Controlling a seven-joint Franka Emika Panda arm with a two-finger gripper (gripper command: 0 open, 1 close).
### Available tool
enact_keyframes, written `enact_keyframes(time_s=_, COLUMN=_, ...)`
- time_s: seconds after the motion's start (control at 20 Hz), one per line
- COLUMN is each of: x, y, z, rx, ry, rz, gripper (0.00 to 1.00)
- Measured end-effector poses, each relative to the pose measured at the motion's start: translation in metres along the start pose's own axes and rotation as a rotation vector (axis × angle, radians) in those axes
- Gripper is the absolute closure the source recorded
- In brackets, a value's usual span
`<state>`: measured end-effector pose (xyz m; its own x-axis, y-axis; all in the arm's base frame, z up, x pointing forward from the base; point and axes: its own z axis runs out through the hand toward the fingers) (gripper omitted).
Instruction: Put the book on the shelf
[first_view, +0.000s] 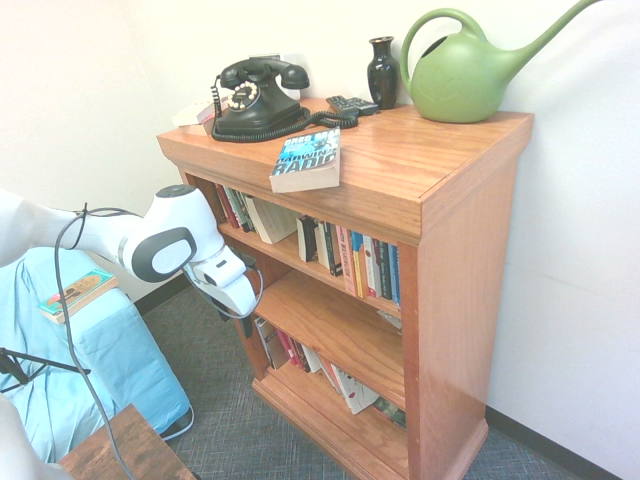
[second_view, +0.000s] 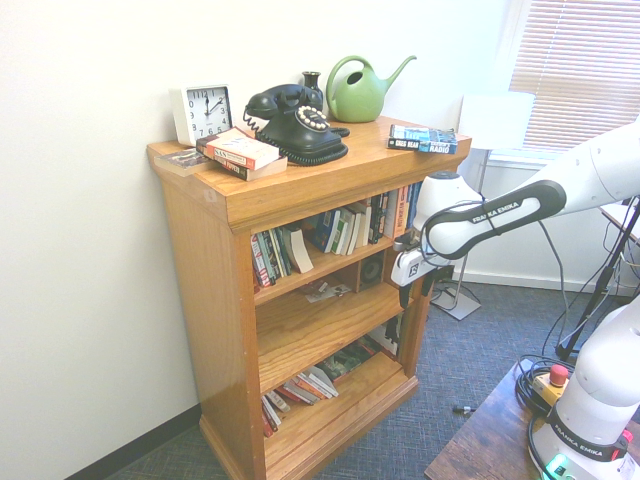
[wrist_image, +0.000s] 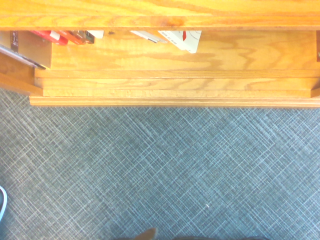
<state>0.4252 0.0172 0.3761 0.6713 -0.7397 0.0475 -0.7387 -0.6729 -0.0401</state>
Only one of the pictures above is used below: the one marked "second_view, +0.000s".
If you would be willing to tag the light wooden board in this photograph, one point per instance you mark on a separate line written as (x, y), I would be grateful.
(622, 216)

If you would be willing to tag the black spine book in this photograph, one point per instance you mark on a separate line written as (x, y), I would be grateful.
(377, 220)

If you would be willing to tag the small round black speaker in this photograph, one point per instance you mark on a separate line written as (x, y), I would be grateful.
(371, 271)

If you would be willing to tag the wooden bookshelf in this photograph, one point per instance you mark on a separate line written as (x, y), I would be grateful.
(200, 260)

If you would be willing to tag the orange book stack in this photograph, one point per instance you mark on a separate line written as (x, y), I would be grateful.
(265, 171)

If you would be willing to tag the white square clock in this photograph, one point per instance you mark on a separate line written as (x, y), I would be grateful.
(200, 112)

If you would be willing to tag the small black vase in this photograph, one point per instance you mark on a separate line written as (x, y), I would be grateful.
(311, 82)

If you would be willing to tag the black vintage rotary telephone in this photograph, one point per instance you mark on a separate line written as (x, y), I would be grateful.
(300, 132)

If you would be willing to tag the leaning book with beige pages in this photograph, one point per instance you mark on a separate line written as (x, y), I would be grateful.
(301, 252)

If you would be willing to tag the white book with red marks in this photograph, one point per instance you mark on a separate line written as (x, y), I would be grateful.
(322, 381)

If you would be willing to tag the green cover book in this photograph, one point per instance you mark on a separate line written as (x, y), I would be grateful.
(350, 361)

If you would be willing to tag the white floor lamp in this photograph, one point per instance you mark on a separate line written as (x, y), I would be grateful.
(495, 120)

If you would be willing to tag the black and white picture book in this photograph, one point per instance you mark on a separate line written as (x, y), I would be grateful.
(390, 337)

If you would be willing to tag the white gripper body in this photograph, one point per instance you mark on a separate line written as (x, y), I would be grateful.
(412, 267)

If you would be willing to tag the blue spine books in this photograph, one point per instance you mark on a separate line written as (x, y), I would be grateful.
(412, 205)

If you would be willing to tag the loose papers on shelf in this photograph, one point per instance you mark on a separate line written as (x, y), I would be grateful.
(325, 292)

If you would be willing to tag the rustic brown wooden table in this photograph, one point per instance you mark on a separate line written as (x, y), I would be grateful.
(480, 440)

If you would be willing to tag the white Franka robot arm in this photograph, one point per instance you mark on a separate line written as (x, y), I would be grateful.
(500, 215)

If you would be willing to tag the black tripod stand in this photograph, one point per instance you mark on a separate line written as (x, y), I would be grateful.
(607, 272)

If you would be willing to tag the blue Darwin's Radio paperback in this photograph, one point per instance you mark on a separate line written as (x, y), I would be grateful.
(422, 139)

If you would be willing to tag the window blinds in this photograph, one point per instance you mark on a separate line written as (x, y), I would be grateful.
(575, 50)

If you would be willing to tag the green plastic watering can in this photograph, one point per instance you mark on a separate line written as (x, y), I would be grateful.
(357, 97)

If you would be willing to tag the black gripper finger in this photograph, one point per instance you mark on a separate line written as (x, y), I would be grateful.
(404, 296)
(428, 284)

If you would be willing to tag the salmon orange spine book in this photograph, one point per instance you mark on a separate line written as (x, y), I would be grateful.
(397, 215)

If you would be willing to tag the orange and white paperback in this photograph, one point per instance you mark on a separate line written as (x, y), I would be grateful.
(240, 149)

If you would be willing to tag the dark brown paperback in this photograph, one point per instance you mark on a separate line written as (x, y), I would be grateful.
(180, 161)

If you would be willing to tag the red and white spine book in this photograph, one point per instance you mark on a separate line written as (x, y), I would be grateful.
(260, 262)

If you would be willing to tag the green and white book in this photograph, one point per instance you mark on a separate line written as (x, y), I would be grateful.
(342, 232)

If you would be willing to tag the red emergency stop button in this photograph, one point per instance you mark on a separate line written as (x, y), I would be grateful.
(557, 380)

